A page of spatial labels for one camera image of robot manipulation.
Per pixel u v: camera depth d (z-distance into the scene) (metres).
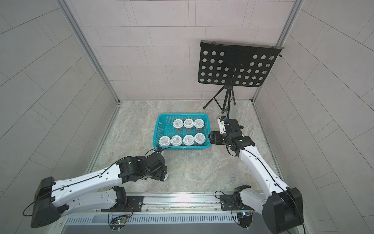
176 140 0.87
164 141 0.87
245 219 0.68
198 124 0.95
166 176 0.66
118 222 0.64
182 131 0.99
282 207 0.38
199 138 0.89
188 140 0.88
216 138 0.69
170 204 1.33
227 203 0.71
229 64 0.75
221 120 0.72
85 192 0.44
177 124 0.94
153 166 0.56
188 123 0.94
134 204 0.71
